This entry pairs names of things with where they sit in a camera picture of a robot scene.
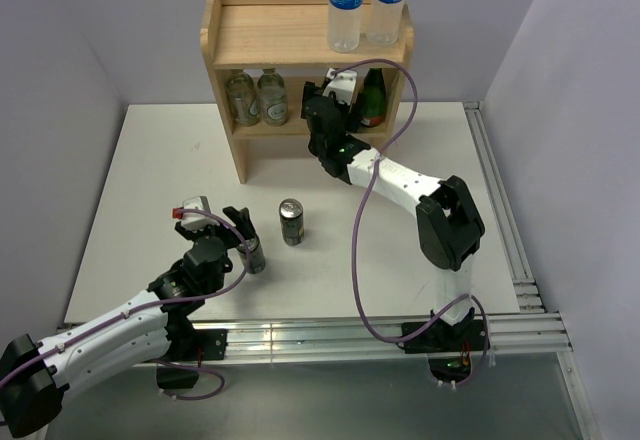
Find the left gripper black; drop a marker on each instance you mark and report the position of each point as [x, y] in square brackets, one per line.
[233, 238]

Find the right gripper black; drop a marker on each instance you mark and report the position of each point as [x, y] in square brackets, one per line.
[352, 120]

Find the dark beverage can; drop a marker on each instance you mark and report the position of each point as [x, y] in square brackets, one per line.
[252, 256]
[291, 215]

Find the green glass bottle yellow label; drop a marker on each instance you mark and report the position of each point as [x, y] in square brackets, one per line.
[372, 100]

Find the blue label water bottle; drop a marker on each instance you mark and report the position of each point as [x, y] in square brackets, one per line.
[390, 5]
[344, 25]

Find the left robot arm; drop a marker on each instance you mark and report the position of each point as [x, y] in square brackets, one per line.
[38, 377]

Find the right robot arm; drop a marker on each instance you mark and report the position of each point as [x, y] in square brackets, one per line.
[449, 224]

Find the wooden two-tier shelf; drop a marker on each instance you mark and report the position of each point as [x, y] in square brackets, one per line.
[290, 36]

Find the clear glass bottle right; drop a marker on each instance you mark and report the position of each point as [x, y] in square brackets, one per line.
[272, 98]

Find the clear glass bottle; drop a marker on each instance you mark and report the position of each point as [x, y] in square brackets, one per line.
[242, 97]
[272, 98]

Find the clear glass bottle left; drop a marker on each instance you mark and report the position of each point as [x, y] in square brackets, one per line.
[242, 97]

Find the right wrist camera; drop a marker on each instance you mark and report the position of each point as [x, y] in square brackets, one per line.
[341, 85]

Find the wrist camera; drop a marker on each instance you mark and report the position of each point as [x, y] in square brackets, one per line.
[341, 85]
[190, 214]

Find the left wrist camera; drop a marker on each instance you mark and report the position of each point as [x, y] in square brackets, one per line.
[190, 214]

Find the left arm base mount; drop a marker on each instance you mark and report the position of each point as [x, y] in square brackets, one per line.
[204, 345]

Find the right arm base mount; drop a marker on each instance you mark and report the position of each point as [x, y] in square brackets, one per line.
[452, 352]

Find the aluminium rail frame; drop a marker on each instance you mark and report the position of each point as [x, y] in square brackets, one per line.
[302, 309]

